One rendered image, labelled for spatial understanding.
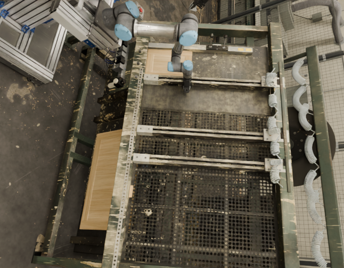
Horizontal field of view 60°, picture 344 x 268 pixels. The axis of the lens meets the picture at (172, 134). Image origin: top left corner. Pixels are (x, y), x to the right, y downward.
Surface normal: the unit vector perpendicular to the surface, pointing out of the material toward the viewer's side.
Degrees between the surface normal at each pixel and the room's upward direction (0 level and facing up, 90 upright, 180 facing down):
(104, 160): 90
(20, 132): 0
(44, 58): 0
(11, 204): 0
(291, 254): 60
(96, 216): 90
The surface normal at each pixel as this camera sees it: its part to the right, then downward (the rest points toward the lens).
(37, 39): 0.85, -0.14
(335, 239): -0.52, -0.36
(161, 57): -0.02, -0.38
